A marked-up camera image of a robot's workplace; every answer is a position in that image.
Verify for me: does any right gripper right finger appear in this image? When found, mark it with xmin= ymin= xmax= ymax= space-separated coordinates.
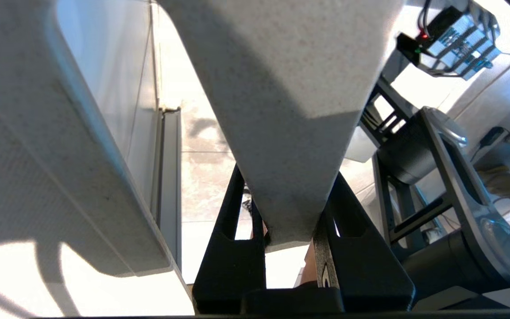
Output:
xmin=312 ymin=173 xmax=416 ymax=312

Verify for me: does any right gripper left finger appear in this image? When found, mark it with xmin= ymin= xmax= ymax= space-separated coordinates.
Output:
xmin=192 ymin=164 xmax=267 ymax=314

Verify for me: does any white foam tray piece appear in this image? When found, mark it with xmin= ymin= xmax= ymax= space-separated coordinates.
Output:
xmin=157 ymin=0 xmax=405 ymax=253

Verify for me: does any grey metal cabinet post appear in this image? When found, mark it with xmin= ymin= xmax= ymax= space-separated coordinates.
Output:
xmin=151 ymin=108 xmax=183 ymax=270

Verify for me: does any electronics board with cables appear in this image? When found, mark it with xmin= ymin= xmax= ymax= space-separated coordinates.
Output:
xmin=396 ymin=0 xmax=502 ymax=81

